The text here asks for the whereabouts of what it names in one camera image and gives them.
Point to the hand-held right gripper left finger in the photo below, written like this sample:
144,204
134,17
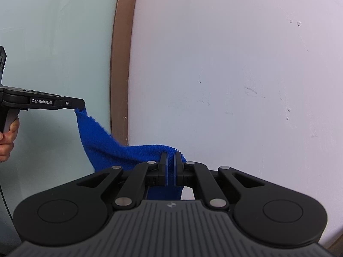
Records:
164,169

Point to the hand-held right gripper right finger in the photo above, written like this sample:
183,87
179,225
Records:
177,169

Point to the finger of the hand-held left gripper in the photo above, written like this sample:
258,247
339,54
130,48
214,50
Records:
73,103

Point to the blue towel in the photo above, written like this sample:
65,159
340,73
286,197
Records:
112,147

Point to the person's left hand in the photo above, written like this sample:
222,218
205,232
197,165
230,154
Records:
7,139

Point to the frosted glass panel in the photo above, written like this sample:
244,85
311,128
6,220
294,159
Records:
56,67

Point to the brown door frame strip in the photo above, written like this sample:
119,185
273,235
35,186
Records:
121,61

